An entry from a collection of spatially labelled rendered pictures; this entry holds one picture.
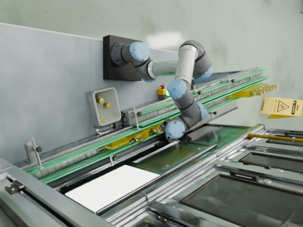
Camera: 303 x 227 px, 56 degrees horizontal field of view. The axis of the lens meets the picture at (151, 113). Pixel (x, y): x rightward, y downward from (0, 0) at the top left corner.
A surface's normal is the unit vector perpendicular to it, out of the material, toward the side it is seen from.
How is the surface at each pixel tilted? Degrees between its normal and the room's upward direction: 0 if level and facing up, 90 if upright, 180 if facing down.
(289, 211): 90
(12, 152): 0
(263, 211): 90
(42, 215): 90
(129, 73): 3
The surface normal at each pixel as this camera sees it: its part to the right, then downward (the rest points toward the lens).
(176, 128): 0.03, -0.04
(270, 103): -0.58, -0.27
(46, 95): 0.66, 0.04
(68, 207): -0.18, -0.96
